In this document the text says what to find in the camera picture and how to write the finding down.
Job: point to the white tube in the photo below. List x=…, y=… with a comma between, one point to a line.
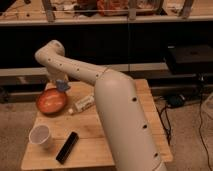
x=82, y=104

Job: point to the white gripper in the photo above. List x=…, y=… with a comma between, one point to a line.
x=55, y=75

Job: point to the cluttered shelf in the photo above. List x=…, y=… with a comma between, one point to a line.
x=83, y=12

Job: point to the wooden table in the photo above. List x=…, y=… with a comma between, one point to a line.
x=91, y=151

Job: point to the white paper cup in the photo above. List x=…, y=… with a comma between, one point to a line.
x=40, y=135

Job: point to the black rectangular remote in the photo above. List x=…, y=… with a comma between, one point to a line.
x=67, y=147

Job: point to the orange ceramic bowl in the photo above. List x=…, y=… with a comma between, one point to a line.
x=51, y=101

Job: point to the black power adapter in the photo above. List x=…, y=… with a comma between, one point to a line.
x=175, y=101

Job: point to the black box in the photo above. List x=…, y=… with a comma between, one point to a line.
x=195, y=59

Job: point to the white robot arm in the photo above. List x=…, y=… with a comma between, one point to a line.
x=119, y=108

